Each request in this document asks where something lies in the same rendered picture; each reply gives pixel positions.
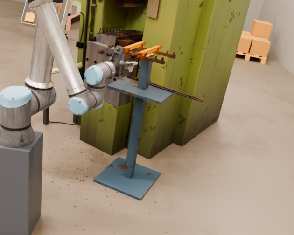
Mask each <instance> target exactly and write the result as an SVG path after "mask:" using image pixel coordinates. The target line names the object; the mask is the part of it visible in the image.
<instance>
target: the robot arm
mask: <svg viewBox="0 0 294 235"><path fill-rule="evenodd" d="M27 1H28V4H29V5H30V6H32V7H33V8H34V9H35V12H36V14H37V17H36V25H35V35H34V43H33V51H32V59H31V67H30V74H29V76H28V77H27V78H26V79H25V84H24V86H10V87H7V88H5V89H3V90H2V91H1V93H0V145H2V146H5V147H12V148H17V147H24V146H28V145H30V144H31V143H33V142H34V140H35V133H34V130H33V128H32V126H31V117H32V115H34V114H36V113H38V112H40V111H42V110H44V109H46V108H48V107H50V106H51V105H52V104H53V103H54V102H55V101H56V98H57V90H56V88H55V86H54V83H53V81H52V80H51V74H52V68H53V61H54V60H55V62H56V65H57V67H58V70H59V72H60V75H61V77H62V80H63V83H64V85H65V88H66V90H67V92H68V96H69V99H70V100H69V102H68V107H69V110H70V111H71V112H72V113H73V114H75V115H83V114H85V113H86V112H87V111H89V110H90V109H98V108H101V107H102V106H103V102H104V92H105V81H106V80H107V79H112V77H121V76H123V74H124V68H125V69H128V70H129V72H132V71H133V68H134V66H135V65H137V64H138V63H137V62H124V61H121V57H122V55H123V53H124V51H125V48H124V47H121V46H118V45H117V46H116V48H115V50H114V53H113V55H112V57H110V58H109V61H105V62H102V63H99V64H97V65H92V66H90V67H89V68H88V69H87V70H86V71H85V74H84V77H85V80H86V82H87V89H86V88H85V86H84V83H83V80H82V78H81V76H80V73H79V70H78V68H77V65H76V62H75V60H74V57H73V54H72V52H71V49H70V47H69V44H68V41H67V39H66V36H65V33H64V31H63V28H62V25H61V23H60V16H61V10H62V4H63V0H27ZM123 67H124V68H123Z"/></svg>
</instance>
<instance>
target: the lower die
mask: <svg viewBox="0 0 294 235"><path fill-rule="evenodd" d="M126 31H132V30H120V31H111V32H102V33H96V41H97V42H100V43H103V42H104V43H103V44H106V45H112V46H113V47H116V46H117V44H116V41H118V39H119V40H121V39H122V34H120V36H119V35H117V36H116V34H113V35H110V36H107V34H110V33H118V32H126ZM137 31H138V30H137ZM138 32H139V37H143V33H142V32H141V31H138ZM138 32H136V38H138ZM125 37H126V39H128V37H129V34H128V33H127V34H126V35H125V34H123V40H125ZM129 38H130V39H131V38H132V33H130V37H129ZM133 38H135V33H133ZM118 46H119V44H118Z"/></svg>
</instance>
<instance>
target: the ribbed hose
mask: <svg viewBox="0 0 294 235"><path fill-rule="evenodd" d="M89 2H90V0H87V6H86V7H87V8H86V18H85V19H86V20H85V32H84V47H83V60H82V65H83V66H82V68H81V69H78V70H79V73H80V76H81V78H82V80H84V74H85V70H84V62H85V51H86V49H85V48H86V39H87V27H88V13H89Z"/></svg>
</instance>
